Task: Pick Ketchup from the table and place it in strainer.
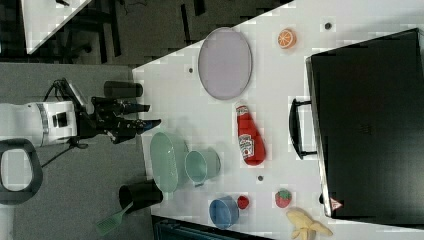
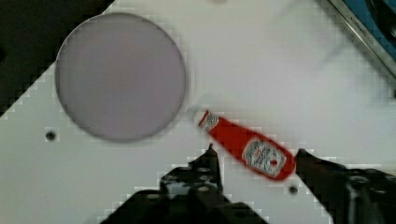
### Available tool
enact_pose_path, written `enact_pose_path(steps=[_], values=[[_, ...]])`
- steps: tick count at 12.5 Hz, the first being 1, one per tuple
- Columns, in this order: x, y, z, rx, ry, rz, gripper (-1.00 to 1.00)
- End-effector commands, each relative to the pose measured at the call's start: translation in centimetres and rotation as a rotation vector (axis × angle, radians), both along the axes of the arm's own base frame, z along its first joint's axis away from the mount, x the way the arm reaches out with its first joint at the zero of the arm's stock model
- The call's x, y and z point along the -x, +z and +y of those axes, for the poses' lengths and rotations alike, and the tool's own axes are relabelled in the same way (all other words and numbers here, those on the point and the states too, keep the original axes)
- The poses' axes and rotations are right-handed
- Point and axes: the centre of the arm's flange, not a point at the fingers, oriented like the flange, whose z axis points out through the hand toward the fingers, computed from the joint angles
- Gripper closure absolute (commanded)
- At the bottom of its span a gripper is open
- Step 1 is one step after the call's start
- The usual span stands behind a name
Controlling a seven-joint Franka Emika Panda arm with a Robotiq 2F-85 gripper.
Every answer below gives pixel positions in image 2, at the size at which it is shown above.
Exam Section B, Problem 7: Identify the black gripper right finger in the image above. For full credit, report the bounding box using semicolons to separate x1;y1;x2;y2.
295;148;396;224

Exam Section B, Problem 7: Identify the round grey plate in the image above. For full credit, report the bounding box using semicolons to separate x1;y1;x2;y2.
54;13;187;142

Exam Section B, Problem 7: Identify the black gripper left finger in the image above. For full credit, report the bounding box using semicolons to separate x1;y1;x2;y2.
160;143;223;199

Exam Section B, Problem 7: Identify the silver toaster oven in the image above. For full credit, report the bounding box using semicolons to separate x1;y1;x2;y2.
317;0;396;78

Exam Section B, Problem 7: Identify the red felt ketchup bottle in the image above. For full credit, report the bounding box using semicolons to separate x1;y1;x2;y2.
193;110;296;181

